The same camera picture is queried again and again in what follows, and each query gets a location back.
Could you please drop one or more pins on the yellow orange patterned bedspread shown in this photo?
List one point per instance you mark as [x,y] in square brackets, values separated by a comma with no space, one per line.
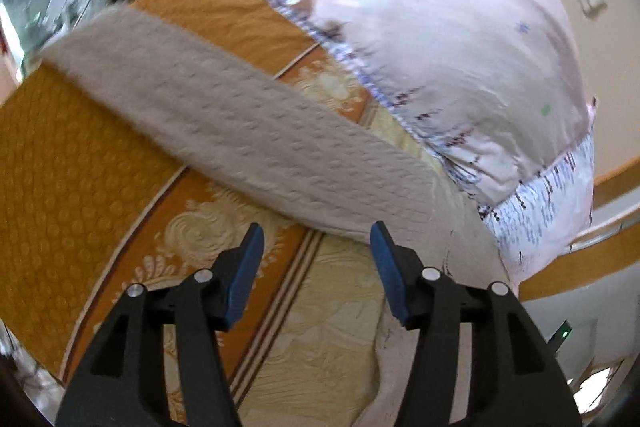
[89,207]

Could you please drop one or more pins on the floral pillow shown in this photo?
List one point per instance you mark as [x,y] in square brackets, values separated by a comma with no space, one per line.
[493,87]
[541,219]

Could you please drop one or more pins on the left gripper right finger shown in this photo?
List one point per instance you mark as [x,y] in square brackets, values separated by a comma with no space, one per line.
[515,378]

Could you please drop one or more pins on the left floral pillow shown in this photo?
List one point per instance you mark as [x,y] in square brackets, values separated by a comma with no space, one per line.
[493,87]

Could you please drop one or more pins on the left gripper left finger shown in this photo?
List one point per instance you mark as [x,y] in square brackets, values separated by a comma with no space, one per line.
[120,380]

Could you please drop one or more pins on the beige cable knit sweater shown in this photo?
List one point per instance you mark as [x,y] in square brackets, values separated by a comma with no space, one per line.
[248,131]

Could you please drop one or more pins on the right floral pillow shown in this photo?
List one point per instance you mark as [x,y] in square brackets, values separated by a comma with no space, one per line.
[541,219]

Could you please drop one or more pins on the wooden headboard with panels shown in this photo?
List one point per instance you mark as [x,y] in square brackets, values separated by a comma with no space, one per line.
[572,288]

